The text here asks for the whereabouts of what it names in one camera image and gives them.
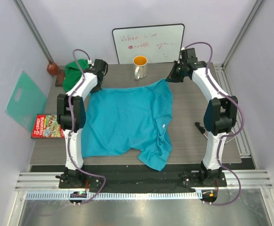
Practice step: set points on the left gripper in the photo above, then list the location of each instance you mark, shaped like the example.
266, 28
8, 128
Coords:
96, 89

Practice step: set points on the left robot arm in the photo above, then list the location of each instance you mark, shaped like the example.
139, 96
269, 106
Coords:
71, 117

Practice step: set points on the red book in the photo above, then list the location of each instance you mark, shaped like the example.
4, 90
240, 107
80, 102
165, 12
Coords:
46, 126

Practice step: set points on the blue t shirt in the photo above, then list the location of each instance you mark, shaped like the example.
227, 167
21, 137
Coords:
118, 120

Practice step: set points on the whiteboard with red writing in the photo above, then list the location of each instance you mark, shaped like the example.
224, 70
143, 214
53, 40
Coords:
158, 43

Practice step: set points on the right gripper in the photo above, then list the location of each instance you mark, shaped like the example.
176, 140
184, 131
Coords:
173, 77

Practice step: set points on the white mug orange inside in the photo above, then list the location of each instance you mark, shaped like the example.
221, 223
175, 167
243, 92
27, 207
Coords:
140, 67

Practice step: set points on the green t shirt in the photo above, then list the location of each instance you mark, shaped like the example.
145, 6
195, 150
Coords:
72, 76

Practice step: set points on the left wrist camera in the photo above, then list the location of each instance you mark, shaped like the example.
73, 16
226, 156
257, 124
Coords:
99, 66

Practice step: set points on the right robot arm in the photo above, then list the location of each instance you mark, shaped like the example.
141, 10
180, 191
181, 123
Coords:
219, 117

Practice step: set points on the teal plastic cutting board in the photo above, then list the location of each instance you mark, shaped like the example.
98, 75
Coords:
27, 100

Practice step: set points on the brown block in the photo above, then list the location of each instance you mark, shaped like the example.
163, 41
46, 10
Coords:
52, 69

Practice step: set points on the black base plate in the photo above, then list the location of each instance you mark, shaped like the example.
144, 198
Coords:
174, 178

